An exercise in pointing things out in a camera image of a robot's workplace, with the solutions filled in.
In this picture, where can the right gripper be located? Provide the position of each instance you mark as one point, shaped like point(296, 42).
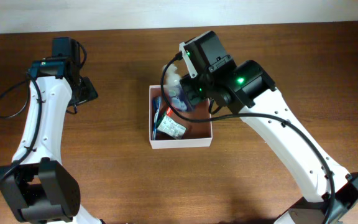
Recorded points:
point(195, 94)

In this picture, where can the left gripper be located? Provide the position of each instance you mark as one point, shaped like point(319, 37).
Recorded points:
point(89, 92)

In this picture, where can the dark blue foam pump bottle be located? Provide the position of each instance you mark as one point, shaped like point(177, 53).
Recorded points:
point(176, 94)

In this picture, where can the red green toothpaste tube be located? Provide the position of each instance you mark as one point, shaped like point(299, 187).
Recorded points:
point(169, 111)

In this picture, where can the blue white toothbrush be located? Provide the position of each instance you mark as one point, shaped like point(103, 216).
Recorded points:
point(156, 103)

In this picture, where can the white green soap packet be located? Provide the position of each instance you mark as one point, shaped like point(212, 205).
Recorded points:
point(170, 127)

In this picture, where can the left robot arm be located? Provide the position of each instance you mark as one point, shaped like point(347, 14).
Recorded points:
point(36, 186)

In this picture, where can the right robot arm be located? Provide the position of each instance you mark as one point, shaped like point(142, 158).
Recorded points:
point(328, 189)

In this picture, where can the pink cardboard box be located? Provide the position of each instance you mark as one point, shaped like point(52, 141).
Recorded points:
point(196, 134)

